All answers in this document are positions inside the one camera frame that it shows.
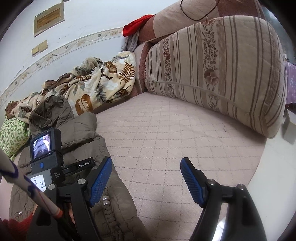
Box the pink quilted bed mattress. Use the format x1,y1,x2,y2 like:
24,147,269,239
0,92,266,241

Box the brown knitted cloth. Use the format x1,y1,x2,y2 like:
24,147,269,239
5,101,21,120

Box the grey cloth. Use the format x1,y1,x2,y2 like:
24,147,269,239
121,30,139,52

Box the beige wall switch plates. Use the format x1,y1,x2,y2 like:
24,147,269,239
32,40,48,57

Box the green white patterned pillow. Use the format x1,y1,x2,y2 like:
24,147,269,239
1,117,31,161

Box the striped floral beige cushion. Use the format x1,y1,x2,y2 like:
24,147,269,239
144,16,287,138

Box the leaf print beige blanket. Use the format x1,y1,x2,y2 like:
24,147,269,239
16,51,136,123

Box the black cable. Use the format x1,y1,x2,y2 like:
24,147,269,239
179,0,221,22

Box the framed wall plaque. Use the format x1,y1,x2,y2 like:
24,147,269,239
34,2,65,37

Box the red cloth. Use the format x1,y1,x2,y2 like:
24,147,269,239
122,15,154,37

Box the white patterned pole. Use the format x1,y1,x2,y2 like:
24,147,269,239
1,150,63,218

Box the black action camera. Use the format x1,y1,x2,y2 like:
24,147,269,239
30,128,64,174

